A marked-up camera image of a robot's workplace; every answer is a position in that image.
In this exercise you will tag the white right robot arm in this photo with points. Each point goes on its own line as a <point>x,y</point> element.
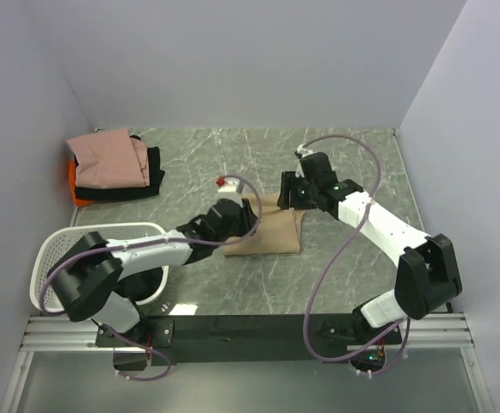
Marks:
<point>427,271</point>

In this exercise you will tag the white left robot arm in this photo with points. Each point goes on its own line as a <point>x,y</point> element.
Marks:
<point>86,279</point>

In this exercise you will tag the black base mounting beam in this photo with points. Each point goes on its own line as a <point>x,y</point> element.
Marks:
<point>245,338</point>

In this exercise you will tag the folded orange t shirt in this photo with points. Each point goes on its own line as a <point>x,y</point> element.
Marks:
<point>72,185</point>

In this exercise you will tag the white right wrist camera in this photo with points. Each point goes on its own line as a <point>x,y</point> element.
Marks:
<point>303,151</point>

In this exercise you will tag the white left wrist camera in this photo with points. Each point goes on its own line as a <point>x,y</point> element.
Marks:
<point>230,189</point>

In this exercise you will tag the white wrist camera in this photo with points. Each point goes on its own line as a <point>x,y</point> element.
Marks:
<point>303,151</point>
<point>230,189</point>

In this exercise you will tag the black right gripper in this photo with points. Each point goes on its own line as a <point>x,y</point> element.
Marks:
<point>289,182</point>

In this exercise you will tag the black clothes in basket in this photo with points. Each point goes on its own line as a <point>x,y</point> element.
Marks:
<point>141,286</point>

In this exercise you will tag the beige t shirt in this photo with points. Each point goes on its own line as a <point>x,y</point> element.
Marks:
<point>279,232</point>

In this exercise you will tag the folded pink t shirt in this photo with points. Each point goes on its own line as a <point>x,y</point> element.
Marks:
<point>109,160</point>

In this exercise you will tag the white plastic laundry basket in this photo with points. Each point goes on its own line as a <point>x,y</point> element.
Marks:
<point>57,244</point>

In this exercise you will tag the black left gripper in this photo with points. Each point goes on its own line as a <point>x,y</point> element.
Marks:
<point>248,218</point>

